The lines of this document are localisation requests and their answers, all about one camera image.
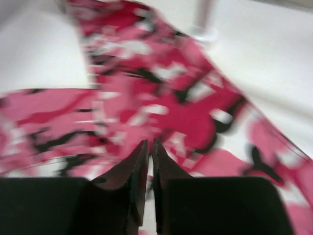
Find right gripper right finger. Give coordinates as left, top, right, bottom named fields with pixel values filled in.
left=152, top=139, right=203, bottom=235

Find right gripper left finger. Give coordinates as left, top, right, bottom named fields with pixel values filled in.
left=69, top=140, right=149, bottom=235

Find white clothes rack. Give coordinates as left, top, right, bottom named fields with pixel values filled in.
left=192, top=0, right=219, bottom=45

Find pink camouflage trousers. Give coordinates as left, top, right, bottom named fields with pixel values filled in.
left=0, top=0, right=313, bottom=235

